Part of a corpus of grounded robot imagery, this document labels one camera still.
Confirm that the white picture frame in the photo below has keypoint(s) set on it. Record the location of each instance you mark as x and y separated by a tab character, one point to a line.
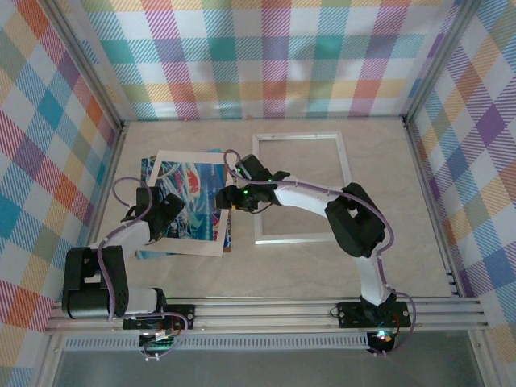
298	136

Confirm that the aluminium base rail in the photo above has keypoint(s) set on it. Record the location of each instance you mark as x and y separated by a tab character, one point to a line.
262	314

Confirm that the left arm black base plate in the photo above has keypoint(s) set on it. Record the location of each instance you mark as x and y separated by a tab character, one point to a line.
173	307

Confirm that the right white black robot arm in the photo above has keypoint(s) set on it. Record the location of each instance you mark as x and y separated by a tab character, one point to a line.
350	225

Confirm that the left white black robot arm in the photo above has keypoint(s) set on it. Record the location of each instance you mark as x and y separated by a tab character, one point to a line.
92	282

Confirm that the aluminium frame post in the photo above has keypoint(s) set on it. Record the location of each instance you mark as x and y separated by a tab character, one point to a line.
89	64
481	363
50	363
437	60

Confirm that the blue wave photo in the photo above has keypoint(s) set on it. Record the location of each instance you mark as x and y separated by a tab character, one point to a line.
205	189

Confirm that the aluminium side rail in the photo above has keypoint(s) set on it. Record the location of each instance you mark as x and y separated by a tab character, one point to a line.
418	161
108	177

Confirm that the white photo mat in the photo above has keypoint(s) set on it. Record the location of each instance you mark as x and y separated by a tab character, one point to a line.
193	246

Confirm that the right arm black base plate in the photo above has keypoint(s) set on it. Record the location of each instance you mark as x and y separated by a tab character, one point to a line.
350	314

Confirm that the green lit controller board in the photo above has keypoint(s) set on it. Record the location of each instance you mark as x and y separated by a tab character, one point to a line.
383	338
155	342

